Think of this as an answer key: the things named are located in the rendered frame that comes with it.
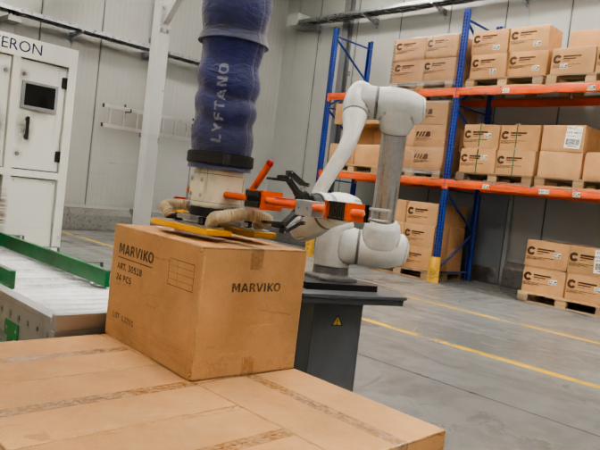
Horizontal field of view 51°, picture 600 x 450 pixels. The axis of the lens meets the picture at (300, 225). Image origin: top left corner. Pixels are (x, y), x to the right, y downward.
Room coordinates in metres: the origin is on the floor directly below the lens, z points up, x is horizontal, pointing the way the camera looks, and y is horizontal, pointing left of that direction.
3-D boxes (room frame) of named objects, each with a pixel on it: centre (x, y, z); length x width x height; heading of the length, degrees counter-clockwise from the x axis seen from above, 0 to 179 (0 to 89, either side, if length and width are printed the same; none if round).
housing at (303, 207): (1.81, -0.03, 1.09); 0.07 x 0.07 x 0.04; 44
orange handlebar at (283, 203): (2.09, 0.07, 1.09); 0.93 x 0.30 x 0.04; 44
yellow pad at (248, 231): (2.21, 0.23, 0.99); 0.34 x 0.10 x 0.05; 44
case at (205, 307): (2.16, 0.31, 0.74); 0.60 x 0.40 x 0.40; 41
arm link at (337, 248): (2.72, -0.17, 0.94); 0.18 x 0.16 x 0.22; 84
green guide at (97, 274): (3.68, 1.45, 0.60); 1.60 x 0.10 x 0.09; 45
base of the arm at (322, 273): (2.73, -0.15, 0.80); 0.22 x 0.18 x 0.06; 29
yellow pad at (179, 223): (2.08, 0.36, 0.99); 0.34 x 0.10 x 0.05; 44
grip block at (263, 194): (1.96, 0.12, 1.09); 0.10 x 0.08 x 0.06; 134
